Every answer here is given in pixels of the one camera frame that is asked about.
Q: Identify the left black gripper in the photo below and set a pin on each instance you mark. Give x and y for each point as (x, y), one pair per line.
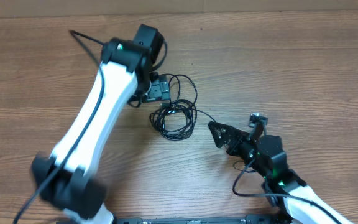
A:
(161, 89)

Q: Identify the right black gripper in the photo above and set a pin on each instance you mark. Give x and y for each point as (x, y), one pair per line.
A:
(237, 136)

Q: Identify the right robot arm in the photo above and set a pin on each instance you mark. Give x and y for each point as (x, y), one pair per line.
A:
(282, 186)

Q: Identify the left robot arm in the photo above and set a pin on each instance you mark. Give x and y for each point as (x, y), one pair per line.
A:
(65, 179)

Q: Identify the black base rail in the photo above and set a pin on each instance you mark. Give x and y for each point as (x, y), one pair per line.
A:
(248, 219)

